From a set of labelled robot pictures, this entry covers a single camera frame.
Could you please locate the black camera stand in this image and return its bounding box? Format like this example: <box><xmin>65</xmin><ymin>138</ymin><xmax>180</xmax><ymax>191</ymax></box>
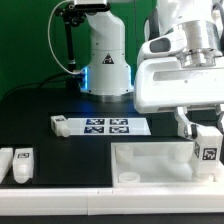
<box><xmin>55</xmin><ymin>3</ymin><xmax>85</xmax><ymax>92</ymax></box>

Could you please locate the white square table top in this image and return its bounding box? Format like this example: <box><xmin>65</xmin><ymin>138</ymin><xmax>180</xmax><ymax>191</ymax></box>
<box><xmin>111</xmin><ymin>142</ymin><xmax>224</xmax><ymax>188</ymax></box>

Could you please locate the white block left edge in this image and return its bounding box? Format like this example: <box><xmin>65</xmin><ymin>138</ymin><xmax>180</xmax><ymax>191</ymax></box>
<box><xmin>0</xmin><ymin>148</ymin><xmax>13</xmax><ymax>183</ymax></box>

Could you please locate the white tag sheet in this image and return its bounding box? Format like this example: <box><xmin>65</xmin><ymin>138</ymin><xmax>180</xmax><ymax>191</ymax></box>
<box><xmin>68</xmin><ymin>118</ymin><xmax>151</xmax><ymax>136</ymax></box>

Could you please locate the black cable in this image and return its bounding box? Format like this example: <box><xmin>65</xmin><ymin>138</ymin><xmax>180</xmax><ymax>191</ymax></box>
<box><xmin>1</xmin><ymin>71</ymin><xmax>73</xmax><ymax>100</ymax></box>

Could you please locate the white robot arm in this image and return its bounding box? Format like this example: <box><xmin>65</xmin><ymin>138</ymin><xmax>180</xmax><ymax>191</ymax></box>
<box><xmin>75</xmin><ymin>0</ymin><xmax>224</xmax><ymax>114</ymax></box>

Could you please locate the white cable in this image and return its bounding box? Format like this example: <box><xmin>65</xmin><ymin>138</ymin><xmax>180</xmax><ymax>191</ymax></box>
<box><xmin>47</xmin><ymin>0</ymin><xmax>86</xmax><ymax>75</ymax></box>

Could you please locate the white front rail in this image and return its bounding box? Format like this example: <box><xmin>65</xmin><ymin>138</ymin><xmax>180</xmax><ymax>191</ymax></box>
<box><xmin>0</xmin><ymin>186</ymin><xmax>224</xmax><ymax>216</ymax></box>

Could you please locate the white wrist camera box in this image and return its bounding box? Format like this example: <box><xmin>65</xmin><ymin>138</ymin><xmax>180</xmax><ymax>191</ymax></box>
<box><xmin>137</xmin><ymin>30</ymin><xmax>187</xmax><ymax>65</ymax></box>

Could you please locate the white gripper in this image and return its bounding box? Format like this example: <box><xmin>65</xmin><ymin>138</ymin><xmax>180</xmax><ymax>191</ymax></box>
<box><xmin>134</xmin><ymin>57</ymin><xmax>224</xmax><ymax>139</ymax></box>

